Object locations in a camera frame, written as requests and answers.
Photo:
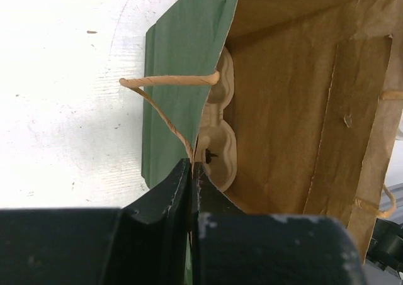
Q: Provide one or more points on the green paper bag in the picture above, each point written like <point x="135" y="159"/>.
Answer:
<point x="317" y="100"/>

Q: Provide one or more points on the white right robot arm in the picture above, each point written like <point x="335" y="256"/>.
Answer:
<point x="385" y="249"/>

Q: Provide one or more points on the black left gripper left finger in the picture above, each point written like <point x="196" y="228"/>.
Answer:
<point x="142" y="243"/>

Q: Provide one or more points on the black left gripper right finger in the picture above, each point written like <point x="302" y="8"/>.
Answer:
<point x="230" y="246"/>

